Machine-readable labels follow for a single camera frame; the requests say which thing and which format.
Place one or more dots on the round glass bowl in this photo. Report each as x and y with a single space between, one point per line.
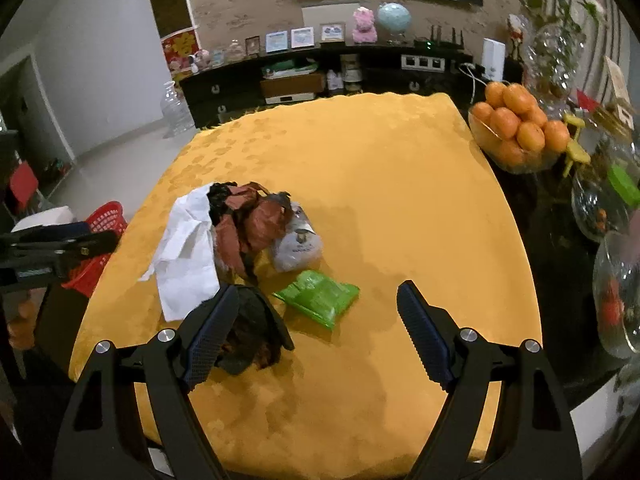
595 210

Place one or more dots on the large glass goblet bowl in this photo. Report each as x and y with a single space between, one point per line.
617 300

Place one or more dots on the dark green cloth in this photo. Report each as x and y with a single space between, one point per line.
250 330

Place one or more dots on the striped curtain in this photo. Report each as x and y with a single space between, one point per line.
605 35

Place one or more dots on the red festive poster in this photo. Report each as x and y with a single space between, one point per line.
180 52

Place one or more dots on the pink plush toy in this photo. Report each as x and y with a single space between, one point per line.
364 25

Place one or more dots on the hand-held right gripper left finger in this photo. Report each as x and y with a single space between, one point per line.
210 340

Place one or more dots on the stack of round jars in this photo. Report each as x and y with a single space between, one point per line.
352 72

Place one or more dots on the beige paper carton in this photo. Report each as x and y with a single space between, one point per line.
617 82

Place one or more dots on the yellow plastic toy chair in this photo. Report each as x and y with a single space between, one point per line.
576 150

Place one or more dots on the person's left hand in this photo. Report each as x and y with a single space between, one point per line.
21 327

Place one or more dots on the pale green globe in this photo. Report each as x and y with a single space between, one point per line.
394 17

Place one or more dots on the large clear water jug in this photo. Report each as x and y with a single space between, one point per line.
177 110

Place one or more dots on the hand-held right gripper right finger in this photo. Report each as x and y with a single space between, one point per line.
425 340

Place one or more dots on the green cloth bundle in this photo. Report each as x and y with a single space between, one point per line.
287 67

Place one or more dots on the tall glass vase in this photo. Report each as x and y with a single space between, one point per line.
550 65

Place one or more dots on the brown cloth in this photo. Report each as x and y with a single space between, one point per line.
260 225

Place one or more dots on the small white figurine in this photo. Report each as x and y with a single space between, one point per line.
201 60

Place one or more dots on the yellow tablecloth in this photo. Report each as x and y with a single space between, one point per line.
375 185

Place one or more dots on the white socket panel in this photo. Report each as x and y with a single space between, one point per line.
422 61

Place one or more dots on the red chair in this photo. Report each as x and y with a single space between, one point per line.
24 185

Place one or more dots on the dark crumpled wrapper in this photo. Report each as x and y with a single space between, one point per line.
222 205

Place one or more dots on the green small box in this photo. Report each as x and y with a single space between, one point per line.
621 185

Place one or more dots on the black router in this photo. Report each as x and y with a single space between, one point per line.
437 42

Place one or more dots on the red plastic basket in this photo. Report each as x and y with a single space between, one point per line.
107 215

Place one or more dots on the white picture frame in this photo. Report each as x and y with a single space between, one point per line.
277 42
333 32
302 37

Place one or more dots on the brown and white box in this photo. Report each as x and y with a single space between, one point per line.
292 89

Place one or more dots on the white upright device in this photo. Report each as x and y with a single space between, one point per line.
494 60

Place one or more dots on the clear printed plastic bag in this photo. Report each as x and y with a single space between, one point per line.
297 250

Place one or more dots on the dark photo frame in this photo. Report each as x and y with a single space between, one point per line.
253 45

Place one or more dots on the glass fruit bowl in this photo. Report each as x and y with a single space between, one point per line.
535 165

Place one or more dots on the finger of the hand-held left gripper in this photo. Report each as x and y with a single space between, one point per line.
55 231
95 247

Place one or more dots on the black television cabinet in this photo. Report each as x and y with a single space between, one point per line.
235 90

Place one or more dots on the small glass jar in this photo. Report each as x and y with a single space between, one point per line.
236 51

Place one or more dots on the white sock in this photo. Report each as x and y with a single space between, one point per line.
185 260

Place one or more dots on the pile of oranges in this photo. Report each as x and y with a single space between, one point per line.
515 120

